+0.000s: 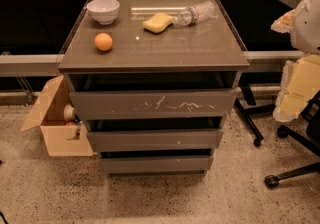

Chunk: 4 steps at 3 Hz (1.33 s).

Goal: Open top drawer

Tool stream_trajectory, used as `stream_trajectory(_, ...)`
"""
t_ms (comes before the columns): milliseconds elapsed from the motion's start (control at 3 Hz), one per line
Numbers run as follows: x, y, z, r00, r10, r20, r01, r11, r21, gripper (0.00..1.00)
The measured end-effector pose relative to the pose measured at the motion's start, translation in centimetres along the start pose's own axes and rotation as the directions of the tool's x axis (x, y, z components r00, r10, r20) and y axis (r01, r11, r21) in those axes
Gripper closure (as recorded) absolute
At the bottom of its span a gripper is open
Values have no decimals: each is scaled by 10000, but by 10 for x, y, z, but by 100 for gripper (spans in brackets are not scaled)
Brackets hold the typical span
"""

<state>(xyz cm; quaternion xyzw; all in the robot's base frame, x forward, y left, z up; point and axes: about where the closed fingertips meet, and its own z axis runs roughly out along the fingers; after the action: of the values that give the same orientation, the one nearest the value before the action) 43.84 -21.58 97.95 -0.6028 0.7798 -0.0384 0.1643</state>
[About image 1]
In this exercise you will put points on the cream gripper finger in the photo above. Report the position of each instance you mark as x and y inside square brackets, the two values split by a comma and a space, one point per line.
[284, 23]
[300, 82]

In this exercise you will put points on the grey top drawer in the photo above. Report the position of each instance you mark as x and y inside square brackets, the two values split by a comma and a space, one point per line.
[151, 104]

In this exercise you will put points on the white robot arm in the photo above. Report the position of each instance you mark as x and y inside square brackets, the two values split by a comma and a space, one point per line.
[305, 31]

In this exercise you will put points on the grey drawer cabinet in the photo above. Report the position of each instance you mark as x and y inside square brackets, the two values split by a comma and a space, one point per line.
[203, 57]

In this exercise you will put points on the grey middle drawer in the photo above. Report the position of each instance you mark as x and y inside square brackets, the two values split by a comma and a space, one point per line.
[154, 140]

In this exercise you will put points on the open cardboard box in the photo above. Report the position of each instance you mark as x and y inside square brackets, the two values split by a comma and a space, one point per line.
[61, 138]

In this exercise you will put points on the clear plastic bottle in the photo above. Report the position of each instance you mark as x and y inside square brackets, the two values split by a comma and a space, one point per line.
[194, 14]

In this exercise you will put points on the yellow sponge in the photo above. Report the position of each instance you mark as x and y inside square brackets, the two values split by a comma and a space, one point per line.
[158, 22]

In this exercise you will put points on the white ceramic bowl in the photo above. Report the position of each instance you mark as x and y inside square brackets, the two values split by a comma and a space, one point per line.
[103, 11]

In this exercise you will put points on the orange fruit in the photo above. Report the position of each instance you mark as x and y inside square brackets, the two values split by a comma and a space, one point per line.
[103, 42]

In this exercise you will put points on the tape roll in box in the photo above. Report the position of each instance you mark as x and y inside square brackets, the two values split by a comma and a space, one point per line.
[69, 113]

